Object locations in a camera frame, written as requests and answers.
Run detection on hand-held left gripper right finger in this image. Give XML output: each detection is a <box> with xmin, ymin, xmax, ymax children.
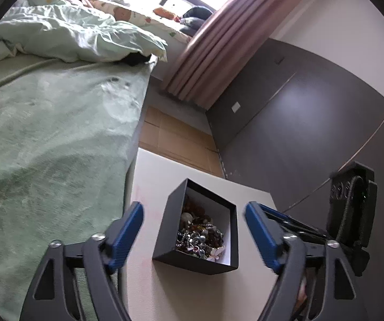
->
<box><xmin>243</xmin><ymin>201</ymin><xmax>368</xmax><ymax>321</ymax></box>

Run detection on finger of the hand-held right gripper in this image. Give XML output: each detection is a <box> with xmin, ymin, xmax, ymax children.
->
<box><xmin>258</xmin><ymin>203</ymin><xmax>328</xmax><ymax>233</ymax></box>
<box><xmin>281</xmin><ymin>221</ymin><xmax>328</xmax><ymax>242</ymax></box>

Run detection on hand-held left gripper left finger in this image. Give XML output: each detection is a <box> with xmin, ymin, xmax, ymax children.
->
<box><xmin>20</xmin><ymin>201</ymin><xmax>145</xmax><ymax>321</ymax></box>

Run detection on black jewelry box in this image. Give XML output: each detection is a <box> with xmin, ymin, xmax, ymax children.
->
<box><xmin>152</xmin><ymin>178</ymin><xmax>240</xmax><ymax>275</ymax></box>

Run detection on white pendant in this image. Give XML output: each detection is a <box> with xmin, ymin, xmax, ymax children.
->
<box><xmin>207</xmin><ymin>247</ymin><xmax>225</xmax><ymax>261</ymax></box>

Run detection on brown bead bracelet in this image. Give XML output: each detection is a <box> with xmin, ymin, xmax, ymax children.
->
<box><xmin>183</xmin><ymin>200</ymin><xmax>225</xmax><ymax>246</ymax></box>

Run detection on silver ball chain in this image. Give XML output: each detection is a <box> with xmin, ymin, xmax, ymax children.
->
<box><xmin>176</xmin><ymin>221</ymin><xmax>213</xmax><ymax>252</ymax></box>

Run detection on dark grey wardrobe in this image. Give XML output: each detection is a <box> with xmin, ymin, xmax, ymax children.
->
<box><xmin>205</xmin><ymin>38</ymin><xmax>384</xmax><ymax>215</ymax></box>

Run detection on flattened cardboard sheet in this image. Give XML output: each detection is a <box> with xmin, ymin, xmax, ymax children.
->
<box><xmin>138</xmin><ymin>105</ymin><xmax>226</xmax><ymax>178</ymax></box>

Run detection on bed with green sheet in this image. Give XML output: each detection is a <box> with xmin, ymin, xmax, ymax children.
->
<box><xmin>0</xmin><ymin>53</ymin><xmax>156</xmax><ymax>321</ymax></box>

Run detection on black cloth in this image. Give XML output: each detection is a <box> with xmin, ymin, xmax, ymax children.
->
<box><xmin>123</xmin><ymin>51</ymin><xmax>158</xmax><ymax>67</ymax></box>

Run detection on pink curtain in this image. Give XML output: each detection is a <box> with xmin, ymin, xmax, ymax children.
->
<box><xmin>163</xmin><ymin>0</ymin><xmax>325</xmax><ymax>110</ymax></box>

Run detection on light green quilt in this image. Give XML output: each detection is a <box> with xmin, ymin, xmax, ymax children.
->
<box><xmin>0</xmin><ymin>0</ymin><xmax>168</xmax><ymax>66</ymax></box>

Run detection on printed pillow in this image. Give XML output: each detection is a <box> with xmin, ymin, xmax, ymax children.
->
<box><xmin>88</xmin><ymin>0</ymin><xmax>197</xmax><ymax>45</ymax></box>

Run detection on dark cushions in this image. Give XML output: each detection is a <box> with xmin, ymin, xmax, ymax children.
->
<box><xmin>180</xmin><ymin>6</ymin><xmax>217</xmax><ymax>36</ymax></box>

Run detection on orange plush toy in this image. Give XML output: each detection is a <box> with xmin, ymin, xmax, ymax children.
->
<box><xmin>153</xmin><ymin>7</ymin><xmax>176</xmax><ymax>20</ymax></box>

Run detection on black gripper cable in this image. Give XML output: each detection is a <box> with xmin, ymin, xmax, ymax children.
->
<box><xmin>337</xmin><ymin>176</ymin><xmax>364</xmax><ymax>242</ymax></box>

